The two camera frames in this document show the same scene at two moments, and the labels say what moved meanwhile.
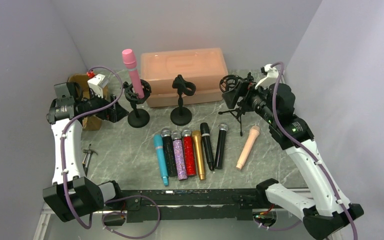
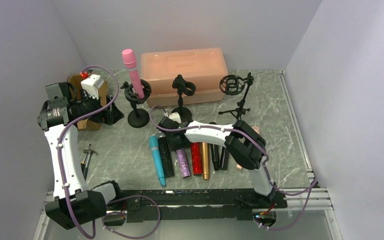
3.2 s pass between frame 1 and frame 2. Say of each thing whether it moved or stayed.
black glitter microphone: moved
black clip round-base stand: stayed
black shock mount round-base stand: stayed
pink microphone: stayed
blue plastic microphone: moved
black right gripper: moved
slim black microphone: moved
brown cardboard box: stayed
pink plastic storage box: stayed
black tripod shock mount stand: stayed
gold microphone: moved
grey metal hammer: stayed
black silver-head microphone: moved
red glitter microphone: moved
